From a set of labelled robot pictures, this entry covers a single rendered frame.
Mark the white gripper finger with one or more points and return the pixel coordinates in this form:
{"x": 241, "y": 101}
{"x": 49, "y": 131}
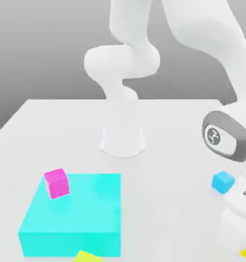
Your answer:
{"x": 233, "y": 233}

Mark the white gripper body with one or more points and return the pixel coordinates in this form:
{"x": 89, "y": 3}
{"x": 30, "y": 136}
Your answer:
{"x": 240, "y": 206}

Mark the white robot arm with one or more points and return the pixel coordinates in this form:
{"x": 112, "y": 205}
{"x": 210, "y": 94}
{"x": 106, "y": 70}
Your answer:
{"x": 122, "y": 61}

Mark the small blue cube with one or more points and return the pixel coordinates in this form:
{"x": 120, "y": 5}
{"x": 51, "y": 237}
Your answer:
{"x": 223, "y": 182}

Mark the small lime cube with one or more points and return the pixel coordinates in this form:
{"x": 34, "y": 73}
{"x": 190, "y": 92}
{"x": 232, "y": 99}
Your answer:
{"x": 87, "y": 257}

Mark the small magenta cube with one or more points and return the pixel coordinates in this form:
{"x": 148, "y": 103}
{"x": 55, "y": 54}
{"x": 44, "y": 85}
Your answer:
{"x": 57, "y": 184}

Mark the large cyan box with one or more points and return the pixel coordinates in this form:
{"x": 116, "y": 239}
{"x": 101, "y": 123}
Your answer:
{"x": 73, "y": 221}

